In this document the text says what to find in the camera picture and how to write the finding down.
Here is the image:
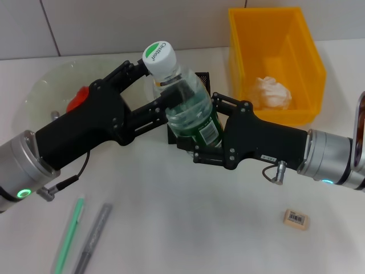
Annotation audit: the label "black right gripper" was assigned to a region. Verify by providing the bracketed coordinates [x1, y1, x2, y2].
[176, 91, 310, 172]

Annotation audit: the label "pale green glass fruit plate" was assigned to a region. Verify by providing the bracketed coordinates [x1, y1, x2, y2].
[24, 60, 156, 135]

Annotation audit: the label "orange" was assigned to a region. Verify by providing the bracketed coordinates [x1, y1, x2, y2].
[66, 86, 91, 112]

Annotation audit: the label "yellow plastic bin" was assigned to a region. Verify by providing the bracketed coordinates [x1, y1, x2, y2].
[228, 7, 327, 128]

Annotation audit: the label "black mesh pen holder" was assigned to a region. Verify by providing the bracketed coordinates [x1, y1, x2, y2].
[167, 71, 212, 146]

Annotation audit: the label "grey pen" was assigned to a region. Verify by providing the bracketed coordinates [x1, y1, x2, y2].
[72, 203, 112, 274]

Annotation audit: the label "clear bottle with green label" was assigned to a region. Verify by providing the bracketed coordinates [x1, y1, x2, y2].
[141, 41, 226, 156]

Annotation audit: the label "white paper ball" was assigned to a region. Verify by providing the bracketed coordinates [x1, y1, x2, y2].
[248, 75, 293, 111]

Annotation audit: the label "left gripper cable with plugs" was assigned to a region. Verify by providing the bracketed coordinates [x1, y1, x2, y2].
[36, 110, 91, 202]

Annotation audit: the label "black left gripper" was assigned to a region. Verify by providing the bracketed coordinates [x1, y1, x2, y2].
[34, 58, 189, 172]

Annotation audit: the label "beige eraser with barcode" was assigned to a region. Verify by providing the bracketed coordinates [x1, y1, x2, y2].
[282, 208, 310, 229]

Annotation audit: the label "green pen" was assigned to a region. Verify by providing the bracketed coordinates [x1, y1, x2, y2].
[54, 194, 86, 273]

